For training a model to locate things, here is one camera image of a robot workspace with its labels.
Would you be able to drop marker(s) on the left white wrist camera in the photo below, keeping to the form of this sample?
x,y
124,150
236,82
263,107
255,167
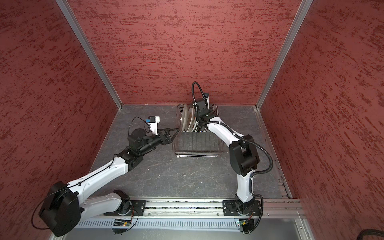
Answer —
x,y
152,122

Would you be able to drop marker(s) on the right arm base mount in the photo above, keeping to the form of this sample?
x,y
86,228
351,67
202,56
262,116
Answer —
x,y
231,207

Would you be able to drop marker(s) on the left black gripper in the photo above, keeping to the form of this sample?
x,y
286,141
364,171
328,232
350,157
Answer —
x,y
169,139

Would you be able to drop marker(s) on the rightmost patterned plate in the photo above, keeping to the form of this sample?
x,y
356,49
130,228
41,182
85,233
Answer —
x,y
215,109

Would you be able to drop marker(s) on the right aluminium corner post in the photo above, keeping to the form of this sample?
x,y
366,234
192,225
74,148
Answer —
x,y
290,37

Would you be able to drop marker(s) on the white ribbed plate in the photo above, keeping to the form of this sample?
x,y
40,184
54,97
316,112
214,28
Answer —
x,y
184,117

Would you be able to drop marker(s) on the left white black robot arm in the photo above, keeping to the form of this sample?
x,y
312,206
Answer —
x,y
68,204

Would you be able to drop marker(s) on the white watermelon pattern plate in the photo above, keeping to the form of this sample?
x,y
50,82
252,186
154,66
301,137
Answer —
x,y
195,127

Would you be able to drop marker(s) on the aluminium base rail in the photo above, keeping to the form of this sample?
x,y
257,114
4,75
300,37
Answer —
x,y
192,208

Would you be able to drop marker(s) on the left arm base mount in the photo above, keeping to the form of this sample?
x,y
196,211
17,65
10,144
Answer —
x,y
138,207

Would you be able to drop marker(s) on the wire dish rack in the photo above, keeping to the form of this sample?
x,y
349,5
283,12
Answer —
x,y
197,144

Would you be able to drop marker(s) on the white perforated cable duct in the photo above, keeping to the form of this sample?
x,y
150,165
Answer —
x,y
168,224

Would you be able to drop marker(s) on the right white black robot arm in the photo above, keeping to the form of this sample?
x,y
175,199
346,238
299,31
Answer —
x,y
244,157

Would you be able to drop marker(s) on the left aluminium corner post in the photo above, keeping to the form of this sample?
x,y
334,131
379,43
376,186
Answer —
x,y
81,36

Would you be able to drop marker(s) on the aluminium corner post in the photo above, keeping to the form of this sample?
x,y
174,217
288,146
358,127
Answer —
x,y
81,36
290,37

